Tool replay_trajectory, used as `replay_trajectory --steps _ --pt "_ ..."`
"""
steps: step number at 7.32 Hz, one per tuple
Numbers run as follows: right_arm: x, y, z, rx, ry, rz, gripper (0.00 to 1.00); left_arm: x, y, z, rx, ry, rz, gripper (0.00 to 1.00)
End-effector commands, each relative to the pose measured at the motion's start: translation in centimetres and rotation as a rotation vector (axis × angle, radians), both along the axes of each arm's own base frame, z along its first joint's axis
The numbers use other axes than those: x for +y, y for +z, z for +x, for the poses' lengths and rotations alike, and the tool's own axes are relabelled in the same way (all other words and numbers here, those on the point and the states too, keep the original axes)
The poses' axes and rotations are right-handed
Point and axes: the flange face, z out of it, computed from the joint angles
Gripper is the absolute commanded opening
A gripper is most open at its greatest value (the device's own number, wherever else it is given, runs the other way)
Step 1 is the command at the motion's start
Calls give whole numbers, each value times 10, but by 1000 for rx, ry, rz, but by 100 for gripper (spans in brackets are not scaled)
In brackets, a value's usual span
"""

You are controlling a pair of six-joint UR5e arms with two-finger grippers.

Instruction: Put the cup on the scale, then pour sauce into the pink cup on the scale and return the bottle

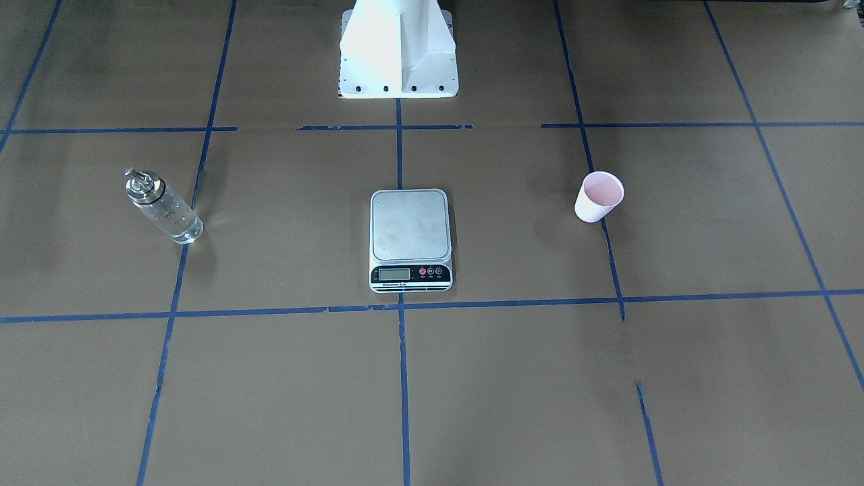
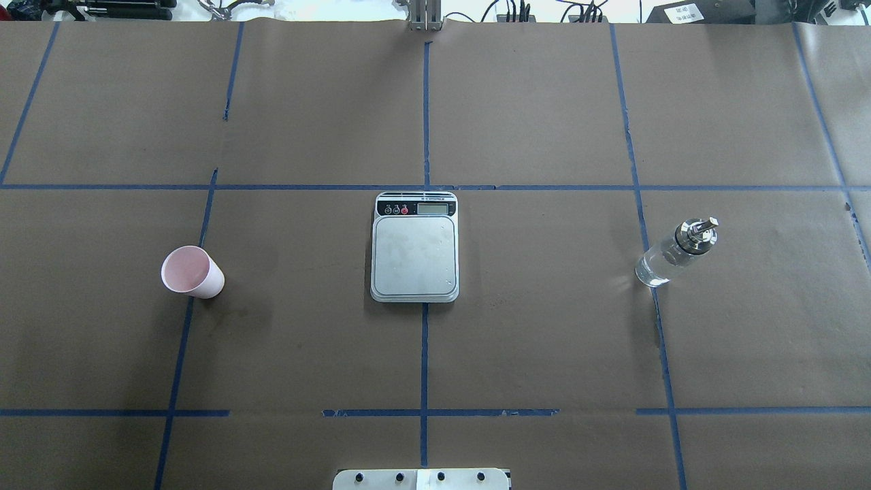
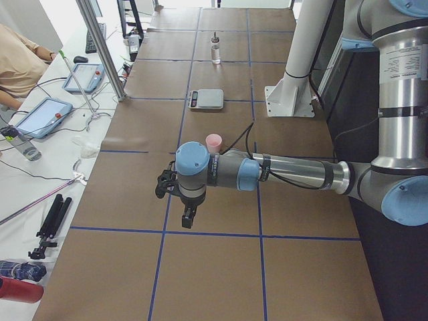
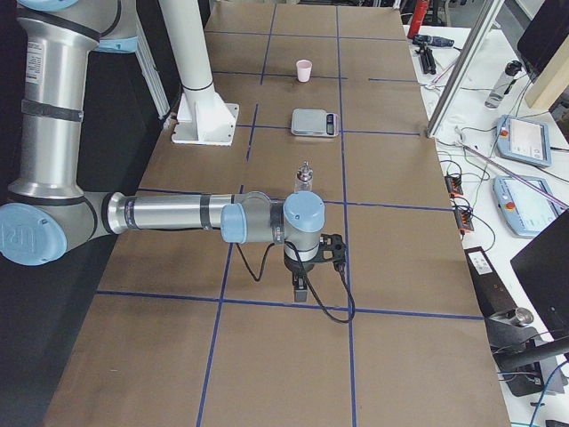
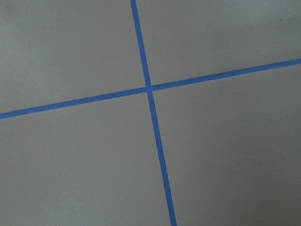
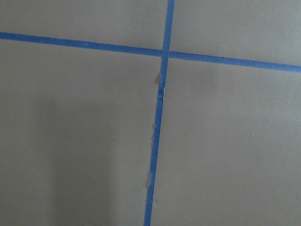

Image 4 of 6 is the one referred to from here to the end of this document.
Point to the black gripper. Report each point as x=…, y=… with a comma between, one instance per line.
x=297, y=268

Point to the glass sauce dispenser bottle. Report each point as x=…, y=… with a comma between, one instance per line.
x=304, y=178

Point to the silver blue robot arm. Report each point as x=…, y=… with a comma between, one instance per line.
x=48, y=214

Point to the silver digital kitchen scale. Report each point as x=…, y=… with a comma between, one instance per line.
x=315, y=123

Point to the lower orange black connector box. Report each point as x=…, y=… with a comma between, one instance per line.
x=463, y=218

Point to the orange black connector box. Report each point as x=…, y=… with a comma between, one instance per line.
x=463, y=218
x=453, y=184

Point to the upper orange black connector box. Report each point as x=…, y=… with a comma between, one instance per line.
x=453, y=184

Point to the black box white label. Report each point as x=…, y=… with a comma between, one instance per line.
x=492, y=295

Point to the lower blue teach pendant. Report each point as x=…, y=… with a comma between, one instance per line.
x=525, y=211

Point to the blue teach pendant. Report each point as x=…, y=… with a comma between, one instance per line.
x=524, y=140
x=525, y=211

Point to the black monitor near right edge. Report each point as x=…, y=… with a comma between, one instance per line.
x=542, y=271

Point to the upper blue teach pendant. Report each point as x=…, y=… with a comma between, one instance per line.
x=524, y=140

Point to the black mini tripod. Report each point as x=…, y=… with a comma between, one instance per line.
x=427, y=61

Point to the blue black power tool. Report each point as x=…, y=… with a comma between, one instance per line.
x=436, y=41

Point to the red fire extinguisher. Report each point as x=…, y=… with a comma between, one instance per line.
x=419, y=13

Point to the clear water bottle black lid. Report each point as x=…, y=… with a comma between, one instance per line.
x=503, y=84

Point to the beige cardboard board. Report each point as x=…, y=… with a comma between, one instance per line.
x=552, y=81

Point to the black monitor top right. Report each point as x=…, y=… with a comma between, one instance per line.
x=544, y=35

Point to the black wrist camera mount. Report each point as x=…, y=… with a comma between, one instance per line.
x=332, y=249

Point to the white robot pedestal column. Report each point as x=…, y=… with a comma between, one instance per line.
x=203, y=118

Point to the aluminium extrusion frame post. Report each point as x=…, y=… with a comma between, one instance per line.
x=472, y=45

